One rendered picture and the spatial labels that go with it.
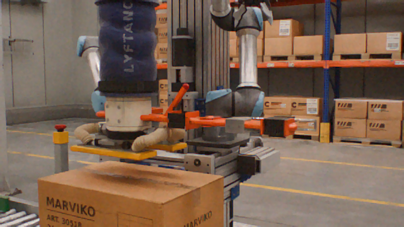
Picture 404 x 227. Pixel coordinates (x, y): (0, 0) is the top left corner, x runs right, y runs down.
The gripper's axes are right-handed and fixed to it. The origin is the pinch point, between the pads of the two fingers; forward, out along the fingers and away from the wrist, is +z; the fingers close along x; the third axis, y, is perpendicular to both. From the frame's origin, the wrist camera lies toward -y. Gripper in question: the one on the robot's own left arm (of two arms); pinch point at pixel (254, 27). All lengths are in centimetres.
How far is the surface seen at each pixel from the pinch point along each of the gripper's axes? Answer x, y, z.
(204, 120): -3.9, 32.2, 33.4
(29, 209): -140, -2, 95
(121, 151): -32, 41, 45
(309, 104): -159, -678, 77
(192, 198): -9, 32, 61
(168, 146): -24, 24, 45
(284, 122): 24, 34, 32
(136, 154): -25, 42, 45
